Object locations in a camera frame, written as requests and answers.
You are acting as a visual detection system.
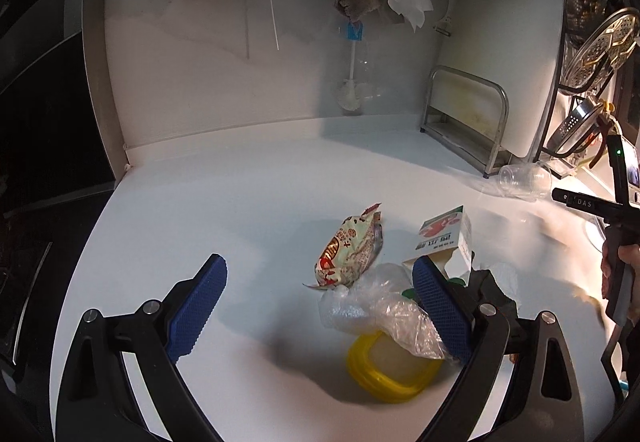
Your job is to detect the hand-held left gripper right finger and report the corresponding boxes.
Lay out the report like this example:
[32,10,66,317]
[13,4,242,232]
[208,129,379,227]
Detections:
[411,256,586,442]

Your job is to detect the white cutting board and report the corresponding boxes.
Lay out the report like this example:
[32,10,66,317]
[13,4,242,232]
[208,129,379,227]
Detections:
[435,0,568,158]

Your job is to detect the clear plastic cup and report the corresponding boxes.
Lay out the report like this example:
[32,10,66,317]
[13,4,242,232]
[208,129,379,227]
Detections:
[498,161,553,199]

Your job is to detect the white handled peeler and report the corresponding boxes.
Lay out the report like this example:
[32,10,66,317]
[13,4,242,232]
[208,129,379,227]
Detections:
[434,0,458,39]

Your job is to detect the perforated steel steamer plate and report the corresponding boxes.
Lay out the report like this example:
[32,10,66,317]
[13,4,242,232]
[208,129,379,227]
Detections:
[565,7,640,90]

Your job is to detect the black wire rack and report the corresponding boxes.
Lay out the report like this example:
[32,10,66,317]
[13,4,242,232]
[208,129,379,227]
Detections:
[537,0,640,163]

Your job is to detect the steel strainer ladle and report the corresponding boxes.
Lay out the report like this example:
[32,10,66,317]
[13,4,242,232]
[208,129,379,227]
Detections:
[547,94,608,158]

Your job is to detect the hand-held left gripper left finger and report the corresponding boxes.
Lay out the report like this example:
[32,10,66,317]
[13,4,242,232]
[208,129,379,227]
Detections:
[54,253,229,442]

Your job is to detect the small white drink carton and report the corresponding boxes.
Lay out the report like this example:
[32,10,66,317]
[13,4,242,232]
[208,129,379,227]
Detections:
[414,205,475,284]

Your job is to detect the steel cutting board rack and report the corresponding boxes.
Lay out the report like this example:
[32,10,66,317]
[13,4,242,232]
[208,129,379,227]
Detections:
[419,65,510,179]

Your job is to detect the clear plastic bag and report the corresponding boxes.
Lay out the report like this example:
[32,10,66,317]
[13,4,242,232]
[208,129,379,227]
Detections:
[318,263,448,363]

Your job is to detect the red and white snack wrapper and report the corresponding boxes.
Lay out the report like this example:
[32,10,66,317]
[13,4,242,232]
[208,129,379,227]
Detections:
[302,203,387,290]

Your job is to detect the person's right hand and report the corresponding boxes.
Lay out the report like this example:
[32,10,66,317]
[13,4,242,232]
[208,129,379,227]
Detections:
[600,239,617,298]

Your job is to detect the white bottle brush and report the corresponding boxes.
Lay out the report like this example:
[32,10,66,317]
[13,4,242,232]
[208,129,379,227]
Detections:
[336,19,366,112]

